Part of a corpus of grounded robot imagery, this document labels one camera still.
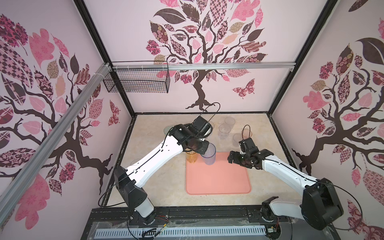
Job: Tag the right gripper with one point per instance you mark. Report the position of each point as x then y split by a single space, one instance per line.
235 158

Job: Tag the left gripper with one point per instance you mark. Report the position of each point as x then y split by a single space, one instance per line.
201 149

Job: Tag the amber plastic cup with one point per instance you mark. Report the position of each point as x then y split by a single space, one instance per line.
191 157

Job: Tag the blue-grey plastic cup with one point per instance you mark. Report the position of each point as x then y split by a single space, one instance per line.
209 157

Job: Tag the teal plastic cup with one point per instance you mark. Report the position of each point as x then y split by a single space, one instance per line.
166 129

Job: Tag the clear cup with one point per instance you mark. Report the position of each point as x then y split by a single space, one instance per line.
224 131
134 161
230 121

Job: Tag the pink tray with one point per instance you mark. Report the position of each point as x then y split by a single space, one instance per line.
220 178

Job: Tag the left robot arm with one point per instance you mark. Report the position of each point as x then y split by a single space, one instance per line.
131 180

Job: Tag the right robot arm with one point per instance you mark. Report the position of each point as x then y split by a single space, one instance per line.
320 205

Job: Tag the pale pink cup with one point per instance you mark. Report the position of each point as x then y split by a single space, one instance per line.
237 138

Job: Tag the orange-pink cup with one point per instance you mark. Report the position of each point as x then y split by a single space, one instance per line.
246 133

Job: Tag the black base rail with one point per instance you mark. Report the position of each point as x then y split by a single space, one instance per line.
283 228

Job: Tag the black wire basket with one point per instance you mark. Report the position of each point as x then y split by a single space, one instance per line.
138 77

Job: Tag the white slotted cable duct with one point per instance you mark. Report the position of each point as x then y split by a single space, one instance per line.
226 231

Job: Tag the back aluminium rail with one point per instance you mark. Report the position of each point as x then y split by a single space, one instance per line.
222 66

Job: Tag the aluminium rail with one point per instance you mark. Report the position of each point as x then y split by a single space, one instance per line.
25 178
222 66

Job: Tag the left aluminium rail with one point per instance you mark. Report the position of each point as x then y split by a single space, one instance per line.
25 178

